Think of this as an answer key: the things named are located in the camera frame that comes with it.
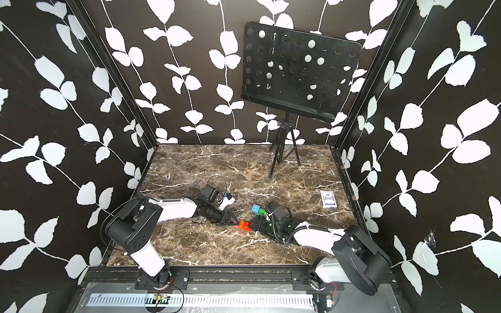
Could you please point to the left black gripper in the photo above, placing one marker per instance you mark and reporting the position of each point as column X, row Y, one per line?
column 223, row 221

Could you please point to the blue lego brick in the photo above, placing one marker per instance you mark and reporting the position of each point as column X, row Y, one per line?
column 256, row 209

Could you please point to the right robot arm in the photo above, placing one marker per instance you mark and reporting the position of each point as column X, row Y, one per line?
column 353, row 256

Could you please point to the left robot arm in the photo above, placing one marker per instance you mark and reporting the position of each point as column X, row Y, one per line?
column 134, row 224

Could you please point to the white ruler strip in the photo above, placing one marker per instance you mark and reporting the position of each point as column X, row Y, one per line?
column 168, row 300

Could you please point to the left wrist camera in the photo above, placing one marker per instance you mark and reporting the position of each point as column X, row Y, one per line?
column 209, row 195

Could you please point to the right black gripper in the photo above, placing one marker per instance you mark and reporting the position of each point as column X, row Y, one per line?
column 259, row 225

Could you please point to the black music stand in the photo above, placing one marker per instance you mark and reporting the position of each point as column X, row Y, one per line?
column 296, row 72

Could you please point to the red lego brick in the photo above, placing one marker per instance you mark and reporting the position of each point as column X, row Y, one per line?
column 246, row 227

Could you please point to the blue playing card deck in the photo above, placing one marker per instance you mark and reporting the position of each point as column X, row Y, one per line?
column 328, row 199

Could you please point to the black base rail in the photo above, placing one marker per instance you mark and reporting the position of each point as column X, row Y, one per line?
column 299, row 277

